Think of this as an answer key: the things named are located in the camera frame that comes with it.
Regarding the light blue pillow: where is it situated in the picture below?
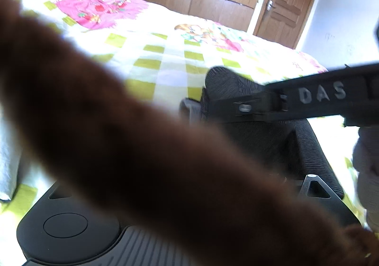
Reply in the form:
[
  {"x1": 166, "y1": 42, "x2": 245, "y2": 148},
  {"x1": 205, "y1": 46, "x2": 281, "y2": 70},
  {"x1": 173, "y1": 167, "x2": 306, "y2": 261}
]
[{"x1": 0, "y1": 103, "x2": 24, "y2": 201}]

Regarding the brown fuzzy cloth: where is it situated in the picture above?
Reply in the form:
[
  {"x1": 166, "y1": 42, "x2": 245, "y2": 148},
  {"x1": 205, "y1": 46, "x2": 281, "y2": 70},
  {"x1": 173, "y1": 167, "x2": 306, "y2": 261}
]
[{"x1": 0, "y1": 0, "x2": 379, "y2": 266}]

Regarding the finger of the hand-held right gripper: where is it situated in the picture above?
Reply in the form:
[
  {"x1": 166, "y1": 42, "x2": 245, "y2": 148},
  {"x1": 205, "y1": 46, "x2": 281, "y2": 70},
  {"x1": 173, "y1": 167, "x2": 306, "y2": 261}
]
[{"x1": 204, "y1": 89, "x2": 290, "y2": 124}]

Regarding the wooden door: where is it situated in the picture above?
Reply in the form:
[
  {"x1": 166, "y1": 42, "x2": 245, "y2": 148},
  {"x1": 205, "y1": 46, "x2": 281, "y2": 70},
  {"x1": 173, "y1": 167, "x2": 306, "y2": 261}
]
[{"x1": 253, "y1": 0, "x2": 322, "y2": 49}]

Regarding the person's right hand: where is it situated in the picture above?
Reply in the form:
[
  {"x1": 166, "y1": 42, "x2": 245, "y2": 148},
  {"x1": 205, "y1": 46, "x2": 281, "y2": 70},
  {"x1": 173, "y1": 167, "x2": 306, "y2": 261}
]
[{"x1": 352, "y1": 127, "x2": 379, "y2": 231}]

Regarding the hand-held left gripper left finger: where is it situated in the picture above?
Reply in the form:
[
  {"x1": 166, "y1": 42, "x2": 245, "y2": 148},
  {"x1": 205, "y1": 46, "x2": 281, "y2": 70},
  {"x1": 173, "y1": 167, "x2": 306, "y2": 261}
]
[{"x1": 47, "y1": 181, "x2": 78, "y2": 201}]

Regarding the bed with checkered quilt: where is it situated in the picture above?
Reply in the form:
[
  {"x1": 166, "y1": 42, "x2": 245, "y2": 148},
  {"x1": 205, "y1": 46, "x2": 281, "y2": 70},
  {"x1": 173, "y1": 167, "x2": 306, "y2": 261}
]
[{"x1": 0, "y1": 0, "x2": 379, "y2": 225}]

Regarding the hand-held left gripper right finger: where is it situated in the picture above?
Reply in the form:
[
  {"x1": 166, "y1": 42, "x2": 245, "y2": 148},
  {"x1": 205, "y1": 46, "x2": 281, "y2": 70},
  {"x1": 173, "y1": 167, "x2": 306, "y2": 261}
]
[{"x1": 296, "y1": 174, "x2": 347, "y2": 201}]

